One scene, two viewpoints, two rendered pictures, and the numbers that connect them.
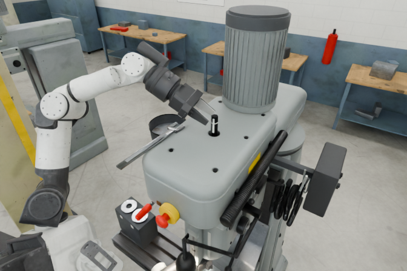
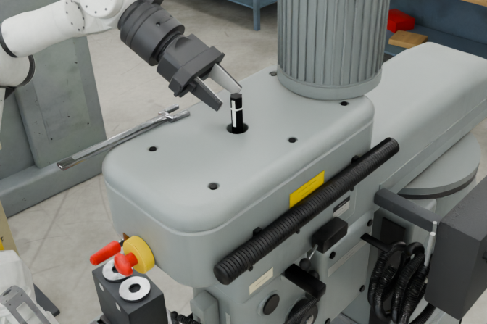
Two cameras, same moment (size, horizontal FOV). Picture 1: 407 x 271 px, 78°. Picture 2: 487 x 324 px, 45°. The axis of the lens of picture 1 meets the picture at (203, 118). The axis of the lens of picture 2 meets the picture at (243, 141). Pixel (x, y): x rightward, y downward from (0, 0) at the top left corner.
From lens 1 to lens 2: 0.31 m
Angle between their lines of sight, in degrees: 11
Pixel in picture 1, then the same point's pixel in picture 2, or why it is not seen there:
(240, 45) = not seen: outside the picture
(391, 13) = not seen: outside the picture
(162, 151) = (136, 150)
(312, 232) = not seen: outside the picture
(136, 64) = not seen: outside the picture
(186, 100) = (184, 64)
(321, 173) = (450, 227)
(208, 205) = (192, 242)
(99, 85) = (46, 30)
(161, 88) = (143, 40)
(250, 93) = (317, 59)
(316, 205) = (446, 294)
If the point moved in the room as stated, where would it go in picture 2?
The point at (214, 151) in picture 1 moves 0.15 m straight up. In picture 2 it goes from (225, 158) to (219, 73)
